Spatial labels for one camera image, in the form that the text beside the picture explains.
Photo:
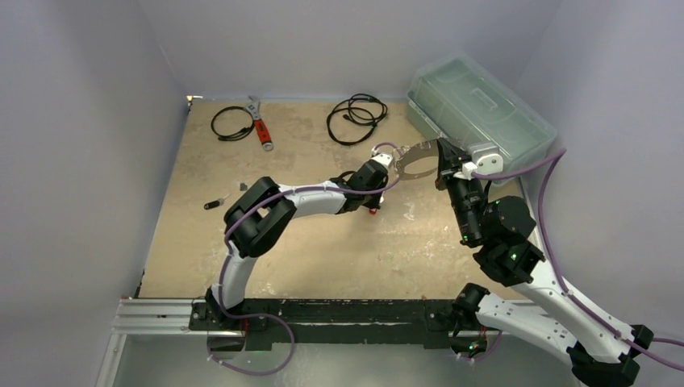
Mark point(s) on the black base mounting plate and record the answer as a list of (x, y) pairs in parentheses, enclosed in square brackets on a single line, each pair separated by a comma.
[(468, 337)]

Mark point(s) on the aluminium frame rail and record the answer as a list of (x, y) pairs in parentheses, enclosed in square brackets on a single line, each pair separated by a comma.
[(149, 315)]

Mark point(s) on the red handled adjustable wrench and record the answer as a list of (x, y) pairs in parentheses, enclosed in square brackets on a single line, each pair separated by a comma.
[(253, 108)]

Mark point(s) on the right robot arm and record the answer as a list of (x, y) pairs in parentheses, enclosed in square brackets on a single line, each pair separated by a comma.
[(599, 349)]

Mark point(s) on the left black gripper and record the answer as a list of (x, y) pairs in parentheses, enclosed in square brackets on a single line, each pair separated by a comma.
[(375, 202)]

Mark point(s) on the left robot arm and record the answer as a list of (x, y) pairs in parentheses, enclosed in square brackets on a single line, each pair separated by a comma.
[(257, 220)]

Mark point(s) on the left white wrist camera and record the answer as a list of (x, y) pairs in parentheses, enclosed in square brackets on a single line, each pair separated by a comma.
[(384, 159)]

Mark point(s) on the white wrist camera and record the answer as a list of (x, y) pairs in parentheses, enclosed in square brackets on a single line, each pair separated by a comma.
[(384, 159), (484, 165)]

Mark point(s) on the clear plastic storage box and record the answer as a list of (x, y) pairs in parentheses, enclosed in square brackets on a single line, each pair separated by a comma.
[(456, 98)]

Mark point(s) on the large metal keyring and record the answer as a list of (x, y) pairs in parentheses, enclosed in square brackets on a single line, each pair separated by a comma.
[(417, 161)]

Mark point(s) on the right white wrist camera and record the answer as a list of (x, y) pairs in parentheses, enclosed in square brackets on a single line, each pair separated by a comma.
[(484, 165)]

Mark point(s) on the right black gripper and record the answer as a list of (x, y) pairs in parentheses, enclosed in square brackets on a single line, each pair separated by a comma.
[(448, 176)]

